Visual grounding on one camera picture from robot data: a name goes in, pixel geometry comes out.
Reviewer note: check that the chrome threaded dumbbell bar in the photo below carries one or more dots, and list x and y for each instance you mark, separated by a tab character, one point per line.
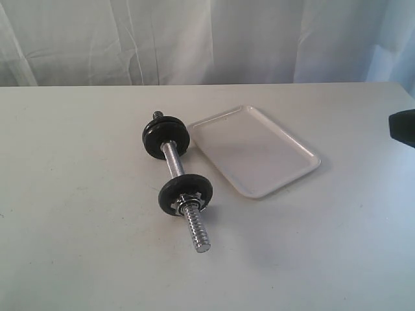
167	138

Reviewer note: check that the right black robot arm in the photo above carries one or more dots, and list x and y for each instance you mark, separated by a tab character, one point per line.
402	127

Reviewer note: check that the chrome collar nut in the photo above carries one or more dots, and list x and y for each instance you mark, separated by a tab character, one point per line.
185	200

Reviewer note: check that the white rectangular tray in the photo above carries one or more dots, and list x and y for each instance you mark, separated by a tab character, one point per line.
254	153

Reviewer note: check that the white curtain backdrop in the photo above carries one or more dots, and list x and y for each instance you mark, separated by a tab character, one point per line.
87	43

